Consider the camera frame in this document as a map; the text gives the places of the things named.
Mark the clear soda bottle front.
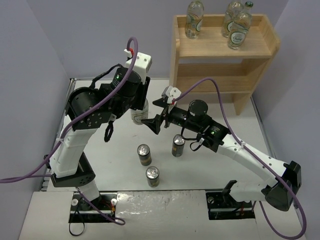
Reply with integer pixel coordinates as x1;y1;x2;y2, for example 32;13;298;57
130;99;149;125

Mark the clear soda bottle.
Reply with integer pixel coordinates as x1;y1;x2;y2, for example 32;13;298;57
184;0;204;39
130;99;149;125
227;1;254;50
221;0;244;38

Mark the black can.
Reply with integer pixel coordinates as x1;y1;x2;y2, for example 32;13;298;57
145;166;160;188
171;134;186;158
137;144;152;166

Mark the clear soda bottle back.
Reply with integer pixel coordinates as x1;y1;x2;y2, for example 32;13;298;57
221;0;244;38

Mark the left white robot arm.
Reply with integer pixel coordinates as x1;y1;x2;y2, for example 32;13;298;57
49;64;151;204

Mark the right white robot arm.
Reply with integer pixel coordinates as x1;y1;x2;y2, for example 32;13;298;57
142;98;302;212

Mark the wooden two-tier shelf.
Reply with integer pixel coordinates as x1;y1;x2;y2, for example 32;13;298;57
169;14;281;115

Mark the black can front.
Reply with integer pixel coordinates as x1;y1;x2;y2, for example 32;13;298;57
145;166;160;188

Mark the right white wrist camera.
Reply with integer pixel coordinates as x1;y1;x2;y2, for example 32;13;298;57
161;85;182;105

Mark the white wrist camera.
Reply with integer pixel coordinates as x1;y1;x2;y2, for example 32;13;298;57
124;49;152;85
161;85;182;105

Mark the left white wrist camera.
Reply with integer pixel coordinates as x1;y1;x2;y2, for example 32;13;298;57
124;49;152;85

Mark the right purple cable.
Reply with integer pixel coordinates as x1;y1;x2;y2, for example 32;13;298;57
172;76;307;238

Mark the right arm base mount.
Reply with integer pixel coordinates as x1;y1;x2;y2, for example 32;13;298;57
205;190;256;221

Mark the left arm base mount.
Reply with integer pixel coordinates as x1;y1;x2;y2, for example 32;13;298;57
68;192;117;224

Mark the aluminium table edge rail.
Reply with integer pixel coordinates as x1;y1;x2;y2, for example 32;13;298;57
48;87;108;188

